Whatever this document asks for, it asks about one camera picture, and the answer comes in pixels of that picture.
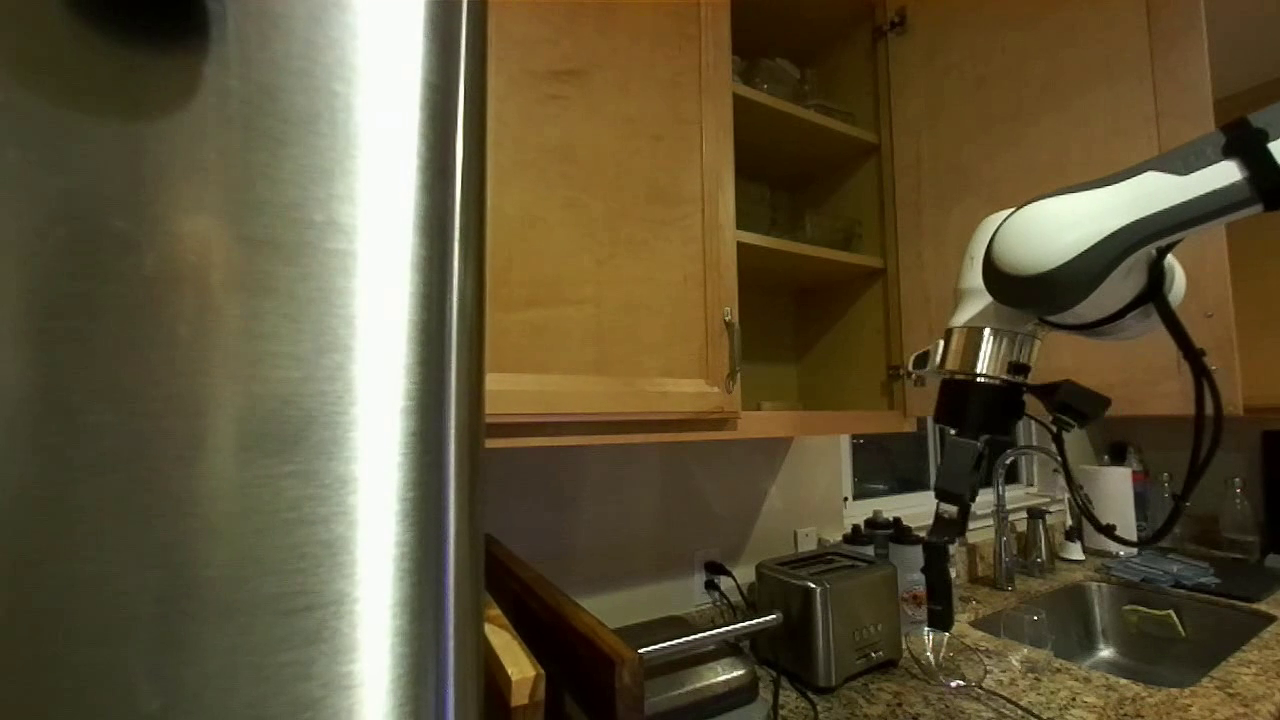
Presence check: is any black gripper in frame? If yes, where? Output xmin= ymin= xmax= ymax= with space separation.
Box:
xmin=929 ymin=381 xmax=1033 ymax=547

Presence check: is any wooden cupboard door with bumper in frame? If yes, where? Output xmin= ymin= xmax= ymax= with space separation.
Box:
xmin=890 ymin=0 xmax=1250 ymax=419

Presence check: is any plain wooden cupboard door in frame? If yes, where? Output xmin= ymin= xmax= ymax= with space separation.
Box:
xmin=483 ymin=0 xmax=746 ymax=426

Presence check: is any chrome gooseneck faucet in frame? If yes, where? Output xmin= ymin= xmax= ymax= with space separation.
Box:
xmin=989 ymin=441 xmax=1099 ymax=596

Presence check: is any dark bottle black cap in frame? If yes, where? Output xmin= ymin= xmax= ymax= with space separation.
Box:
xmin=878 ymin=509 xmax=929 ymax=547

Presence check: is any white framed window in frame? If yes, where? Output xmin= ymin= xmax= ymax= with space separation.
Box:
xmin=842 ymin=410 xmax=1079 ymax=530

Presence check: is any steel soap dispenser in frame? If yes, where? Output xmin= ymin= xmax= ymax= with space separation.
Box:
xmin=1018 ymin=499 xmax=1059 ymax=581

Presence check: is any grey bottle orange label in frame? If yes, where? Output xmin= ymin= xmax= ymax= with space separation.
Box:
xmin=890 ymin=534 xmax=932 ymax=634

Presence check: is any tall black bottle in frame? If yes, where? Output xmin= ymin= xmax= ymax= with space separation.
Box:
xmin=925 ymin=534 xmax=961 ymax=634

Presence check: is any grey bottle black cap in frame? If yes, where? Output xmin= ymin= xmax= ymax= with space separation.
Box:
xmin=843 ymin=511 xmax=890 ymax=555

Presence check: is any small white soap bottle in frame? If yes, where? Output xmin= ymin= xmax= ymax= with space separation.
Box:
xmin=1056 ymin=511 xmax=1092 ymax=566

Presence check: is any metal door hinge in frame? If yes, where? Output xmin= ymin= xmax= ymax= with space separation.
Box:
xmin=870 ymin=0 xmax=912 ymax=43
xmin=890 ymin=346 xmax=929 ymax=397

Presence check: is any white paper towel roll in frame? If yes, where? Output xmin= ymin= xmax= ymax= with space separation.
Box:
xmin=1078 ymin=457 xmax=1143 ymax=561

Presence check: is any clear wine glass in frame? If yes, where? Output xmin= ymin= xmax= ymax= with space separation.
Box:
xmin=907 ymin=620 xmax=970 ymax=690

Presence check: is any silver two-slot toaster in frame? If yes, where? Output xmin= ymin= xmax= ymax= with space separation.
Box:
xmin=753 ymin=547 xmax=907 ymax=694

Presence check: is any clear glass bottle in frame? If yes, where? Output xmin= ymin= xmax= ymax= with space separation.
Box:
xmin=1143 ymin=463 xmax=1191 ymax=555
xmin=1218 ymin=473 xmax=1266 ymax=561

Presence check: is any stainless steel sink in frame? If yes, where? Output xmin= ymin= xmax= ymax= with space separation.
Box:
xmin=970 ymin=573 xmax=1280 ymax=694

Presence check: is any blue grey dish cloth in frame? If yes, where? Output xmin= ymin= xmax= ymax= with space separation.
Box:
xmin=1103 ymin=547 xmax=1225 ymax=596

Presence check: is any stack of glass dishes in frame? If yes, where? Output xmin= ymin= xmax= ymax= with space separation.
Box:
xmin=738 ymin=176 xmax=803 ymax=243
xmin=797 ymin=204 xmax=870 ymax=257

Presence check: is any dark drying mat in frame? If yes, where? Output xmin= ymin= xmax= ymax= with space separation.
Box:
xmin=1172 ymin=547 xmax=1280 ymax=607

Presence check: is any dark striped wooden cutting board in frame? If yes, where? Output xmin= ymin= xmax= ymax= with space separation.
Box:
xmin=483 ymin=530 xmax=658 ymax=720

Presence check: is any clear glassware group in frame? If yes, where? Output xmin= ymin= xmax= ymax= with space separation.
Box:
xmin=741 ymin=53 xmax=843 ymax=114

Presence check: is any light wooden cutting board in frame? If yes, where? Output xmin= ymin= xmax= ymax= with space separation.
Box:
xmin=483 ymin=603 xmax=551 ymax=720

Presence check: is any stainless steel refrigerator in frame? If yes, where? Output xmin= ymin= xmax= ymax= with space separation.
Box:
xmin=0 ymin=0 xmax=492 ymax=720

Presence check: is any black power cord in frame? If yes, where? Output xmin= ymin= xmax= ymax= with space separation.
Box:
xmin=697 ymin=555 xmax=759 ymax=622

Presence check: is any wooden wall cupboard with shelves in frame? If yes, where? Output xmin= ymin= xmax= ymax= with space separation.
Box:
xmin=482 ymin=0 xmax=925 ymax=453

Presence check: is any narrow wooden wall cupboard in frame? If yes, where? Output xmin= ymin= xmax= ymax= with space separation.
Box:
xmin=1221 ymin=77 xmax=1280 ymax=419

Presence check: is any black cable strap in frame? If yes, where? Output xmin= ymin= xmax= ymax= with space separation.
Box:
xmin=1218 ymin=112 xmax=1280 ymax=215

